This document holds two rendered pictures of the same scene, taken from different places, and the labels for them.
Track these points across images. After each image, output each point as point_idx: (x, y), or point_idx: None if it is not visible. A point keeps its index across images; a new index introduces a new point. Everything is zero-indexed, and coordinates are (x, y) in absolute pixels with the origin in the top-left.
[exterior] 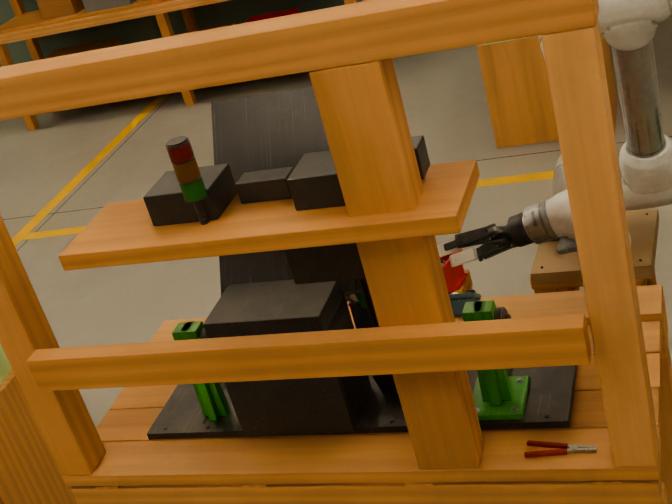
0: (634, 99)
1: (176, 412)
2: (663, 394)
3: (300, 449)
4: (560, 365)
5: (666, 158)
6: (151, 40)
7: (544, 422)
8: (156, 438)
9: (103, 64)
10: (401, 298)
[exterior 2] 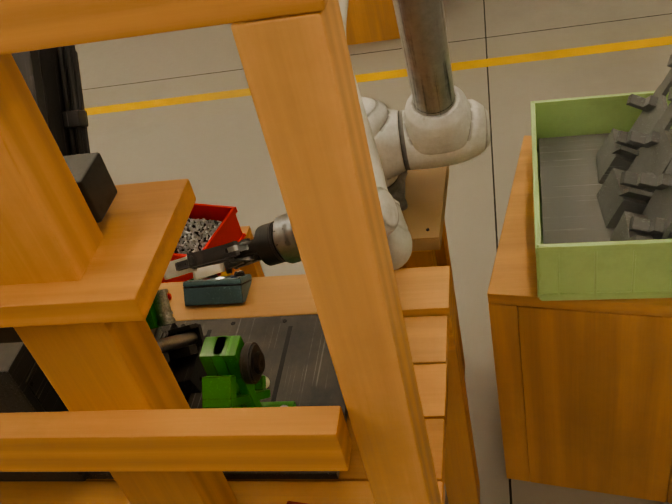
0: (419, 52)
1: None
2: (451, 377)
3: (22, 502)
4: (309, 470)
5: (456, 116)
6: None
7: (308, 474)
8: None
9: None
10: (89, 382)
